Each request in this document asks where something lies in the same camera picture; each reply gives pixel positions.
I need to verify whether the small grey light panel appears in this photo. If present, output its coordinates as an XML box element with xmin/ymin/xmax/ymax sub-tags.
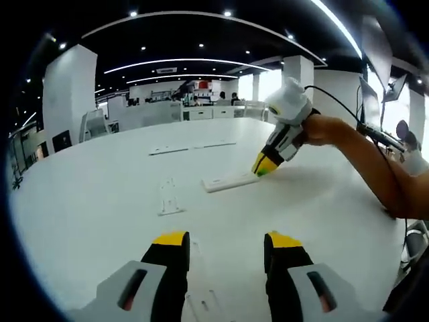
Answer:
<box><xmin>381</xmin><ymin>73</ymin><xmax>408</xmax><ymax>103</ymax></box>

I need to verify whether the grey curved ceiling trim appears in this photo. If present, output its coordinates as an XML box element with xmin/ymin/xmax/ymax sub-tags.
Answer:
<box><xmin>81</xmin><ymin>15</ymin><xmax>328</xmax><ymax>67</ymax></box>

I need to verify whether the white mesh office chair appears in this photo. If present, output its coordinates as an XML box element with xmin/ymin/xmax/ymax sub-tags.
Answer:
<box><xmin>79</xmin><ymin>110</ymin><xmax>110</xmax><ymax>142</ymax></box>

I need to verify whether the bright window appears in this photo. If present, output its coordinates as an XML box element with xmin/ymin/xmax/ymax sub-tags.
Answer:
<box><xmin>237</xmin><ymin>70</ymin><xmax>283</xmax><ymax>101</ymax></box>

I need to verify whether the white table strip with holes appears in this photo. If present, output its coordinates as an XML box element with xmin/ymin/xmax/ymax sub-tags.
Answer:
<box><xmin>149</xmin><ymin>146</ymin><xmax>192</xmax><ymax>156</ymax></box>

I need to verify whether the group of round ceiling spotlights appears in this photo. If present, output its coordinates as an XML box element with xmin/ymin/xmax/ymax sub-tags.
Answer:
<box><xmin>50</xmin><ymin>9</ymin><xmax>422</xmax><ymax>85</ymax></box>

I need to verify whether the slim white pillar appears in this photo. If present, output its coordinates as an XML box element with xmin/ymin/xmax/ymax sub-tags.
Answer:
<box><xmin>283</xmin><ymin>55</ymin><xmax>315</xmax><ymax>118</ymax></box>

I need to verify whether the grey office chair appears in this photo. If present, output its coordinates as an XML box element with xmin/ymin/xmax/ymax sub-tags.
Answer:
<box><xmin>400</xmin><ymin>219</ymin><xmax>429</xmax><ymax>269</ymax></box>

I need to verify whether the white office partition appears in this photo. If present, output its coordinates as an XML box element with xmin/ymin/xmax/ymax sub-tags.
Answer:
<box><xmin>109</xmin><ymin>99</ymin><xmax>184</xmax><ymax>130</ymax></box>

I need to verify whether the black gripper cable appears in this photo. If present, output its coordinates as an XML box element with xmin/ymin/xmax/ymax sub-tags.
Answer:
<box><xmin>303</xmin><ymin>85</ymin><xmax>412</xmax><ymax>242</ymax></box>

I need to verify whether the black tripod stand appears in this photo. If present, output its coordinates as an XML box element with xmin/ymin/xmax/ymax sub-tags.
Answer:
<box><xmin>9</xmin><ymin>133</ymin><xmax>27</xmax><ymax>191</ymax></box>

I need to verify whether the wide white square pillar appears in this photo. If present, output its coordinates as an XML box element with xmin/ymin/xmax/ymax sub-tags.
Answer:
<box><xmin>42</xmin><ymin>44</ymin><xmax>98</xmax><ymax>145</ymax></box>

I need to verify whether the white socket holder cover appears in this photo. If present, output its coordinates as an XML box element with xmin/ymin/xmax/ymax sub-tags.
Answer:
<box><xmin>183</xmin><ymin>233</ymin><xmax>224</xmax><ymax>322</ymax></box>

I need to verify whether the long ceiling light strip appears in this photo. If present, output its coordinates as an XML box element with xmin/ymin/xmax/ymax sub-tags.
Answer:
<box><xmin>310</xmin><ymin>0</ymin><xmax>365</xmax><ymax>58</ymax></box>

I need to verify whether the person's right hand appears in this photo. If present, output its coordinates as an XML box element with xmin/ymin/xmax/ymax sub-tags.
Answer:
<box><xmin>302</xmin><ymin>113</ymin><xmax>339</xmax><ymax>148</ymax></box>

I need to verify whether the large grey light panel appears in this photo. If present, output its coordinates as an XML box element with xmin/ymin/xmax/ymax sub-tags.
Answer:
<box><xmin>360</xmin><ymin>15</ymin><xmax>393</xmax><ymax>81</ymax></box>

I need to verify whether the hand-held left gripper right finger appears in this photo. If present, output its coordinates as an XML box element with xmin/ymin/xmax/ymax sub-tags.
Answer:
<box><xmin>263</xmin><ymin>230</ymin><xmax>386</xmax><ymax>322</ymax></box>

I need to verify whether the black equipment rail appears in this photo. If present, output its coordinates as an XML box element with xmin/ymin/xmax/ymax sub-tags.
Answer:
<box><xmin>356</xmin><ymin>122</ymin><xmax>406</xmax><ymax>152</ymax></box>

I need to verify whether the white socket holder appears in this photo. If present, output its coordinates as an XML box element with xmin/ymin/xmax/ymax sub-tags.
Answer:
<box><xmin>157</xmin><ymin>176</ymin><xmax>185</xmax><ymax>216</ymax></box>
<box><xmin>200</xmin><ymin>170</ymin><xmax>261</xmax><ymax>194</ymax></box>

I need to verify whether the white low cabinet row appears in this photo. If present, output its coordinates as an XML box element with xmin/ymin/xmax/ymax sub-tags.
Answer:
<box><xmin>182</xmin><ymin>104</ymin><xmax>247</xmax><ymax>121</ymax></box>

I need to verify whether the black monitor screen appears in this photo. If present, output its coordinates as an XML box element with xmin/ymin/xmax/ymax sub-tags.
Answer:
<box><xmin>52</xmin><ymin>129</ymin><xmax>73</xmax><ymax>154</ymax></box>

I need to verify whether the dark tilted monitor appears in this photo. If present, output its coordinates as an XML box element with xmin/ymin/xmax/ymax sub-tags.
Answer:
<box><xmin>358</xmin><ymin>76</ymin><xmax>382</xmax><ymax>124</ymax></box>

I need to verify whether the curved ceiling light strip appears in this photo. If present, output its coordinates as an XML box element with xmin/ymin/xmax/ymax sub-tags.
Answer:
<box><xmin>126</xmin><ymin>74</ymin><xmax>235</xmax><ymax>85</ymax></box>
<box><xmin>103</xmin><ymin>58</ymin><xmax>271</xmax><ymax>74</ymax></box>

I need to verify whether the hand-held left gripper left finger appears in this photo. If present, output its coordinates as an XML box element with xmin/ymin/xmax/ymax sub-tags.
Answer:
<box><xmin>68</xmin><ymin>230</ymin><xmax>191</xmax><ymax>322</ymax></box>

